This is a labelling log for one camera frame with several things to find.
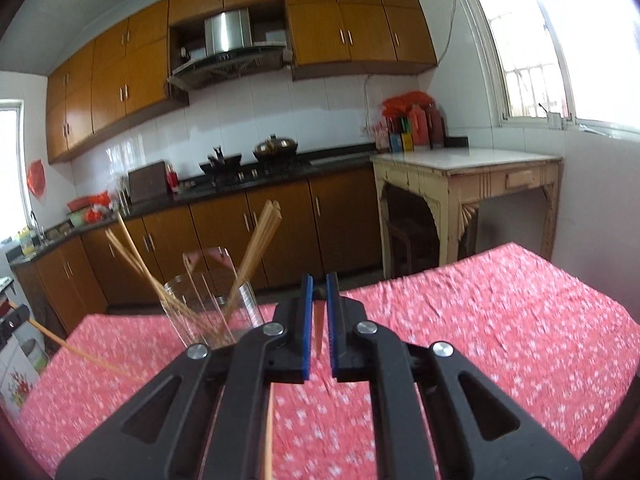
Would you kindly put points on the wooden cabinets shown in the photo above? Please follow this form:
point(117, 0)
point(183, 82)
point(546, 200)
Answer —
point(146, 65)
point(83, 274)

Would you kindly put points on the stacked bowls with red bag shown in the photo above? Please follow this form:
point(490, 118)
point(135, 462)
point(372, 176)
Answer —
point(89, 209)

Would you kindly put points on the red plastic bag on table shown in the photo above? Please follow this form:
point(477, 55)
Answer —
point(398, 106)

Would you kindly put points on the red floral tablecloth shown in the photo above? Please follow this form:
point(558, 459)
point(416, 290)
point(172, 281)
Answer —
point(500, 366)

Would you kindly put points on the yellow dish soap bottle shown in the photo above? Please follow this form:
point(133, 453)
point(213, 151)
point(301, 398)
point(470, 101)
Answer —
point(26, 242)

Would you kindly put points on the wire utensil holder basket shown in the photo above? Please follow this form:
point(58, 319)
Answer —
point(205, 305)

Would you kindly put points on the red bottle on counter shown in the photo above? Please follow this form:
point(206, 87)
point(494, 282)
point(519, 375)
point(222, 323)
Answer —
point(172, 178)

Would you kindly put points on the wooden upper cabinets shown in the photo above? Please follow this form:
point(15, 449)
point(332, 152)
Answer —
point(146, 65)

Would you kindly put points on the white floral appliance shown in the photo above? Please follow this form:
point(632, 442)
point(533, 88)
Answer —
point(22, 362)

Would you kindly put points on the red hanging wall ornament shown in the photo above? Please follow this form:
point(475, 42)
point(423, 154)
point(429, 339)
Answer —
point(36, 178)

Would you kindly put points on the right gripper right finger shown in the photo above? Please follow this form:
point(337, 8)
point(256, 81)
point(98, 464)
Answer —
point(435, 414)

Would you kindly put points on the left window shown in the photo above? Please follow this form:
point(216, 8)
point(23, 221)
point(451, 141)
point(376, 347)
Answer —
point(13, 217)

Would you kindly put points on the wooden lower cabinets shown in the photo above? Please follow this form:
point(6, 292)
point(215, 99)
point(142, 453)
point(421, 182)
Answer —
point(83, 274)

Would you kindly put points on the window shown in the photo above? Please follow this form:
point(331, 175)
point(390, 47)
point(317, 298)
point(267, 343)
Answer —
point(13, 217)
point(562, 63)

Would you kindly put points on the red oil jugs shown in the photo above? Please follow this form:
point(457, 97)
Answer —
point(426, 126)

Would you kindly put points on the right window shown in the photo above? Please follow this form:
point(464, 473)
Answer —
point(562, 63)

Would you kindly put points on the cream wooden side table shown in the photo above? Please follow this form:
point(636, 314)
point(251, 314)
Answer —
point(455, 181)

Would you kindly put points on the steel range hood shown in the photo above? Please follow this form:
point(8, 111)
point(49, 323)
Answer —
point(228, 45)

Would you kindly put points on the gas stove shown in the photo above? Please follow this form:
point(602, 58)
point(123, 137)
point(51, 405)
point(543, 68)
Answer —
point(255, 171)

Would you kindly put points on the wooden chopstick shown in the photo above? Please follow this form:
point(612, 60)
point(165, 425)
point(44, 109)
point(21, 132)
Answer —
point(267, 458)
point(319, 314)
point(257, 254)
point(78, 351)

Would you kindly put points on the dark wooden cutting board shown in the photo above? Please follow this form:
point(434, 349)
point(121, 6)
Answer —
point(148, 183)

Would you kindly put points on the black countertop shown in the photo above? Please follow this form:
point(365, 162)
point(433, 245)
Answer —
point(200, 185)

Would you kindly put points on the black wok on stove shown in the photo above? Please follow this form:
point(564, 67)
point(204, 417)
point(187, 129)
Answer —
point(218, 163)

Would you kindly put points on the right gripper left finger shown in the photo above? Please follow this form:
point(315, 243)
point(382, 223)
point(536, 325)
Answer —
point(203, 416)

